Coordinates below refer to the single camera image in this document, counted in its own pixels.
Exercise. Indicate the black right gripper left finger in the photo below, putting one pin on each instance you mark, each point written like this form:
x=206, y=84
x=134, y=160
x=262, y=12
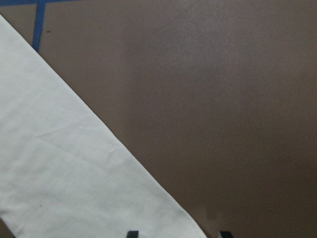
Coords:
x=132, y=234

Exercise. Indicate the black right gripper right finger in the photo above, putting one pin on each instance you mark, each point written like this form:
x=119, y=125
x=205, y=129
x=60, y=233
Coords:
x=224, y=234

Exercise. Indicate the cream long-sleeve cat shirt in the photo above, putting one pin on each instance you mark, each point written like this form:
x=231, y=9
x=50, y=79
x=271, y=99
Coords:
x=63, y=174

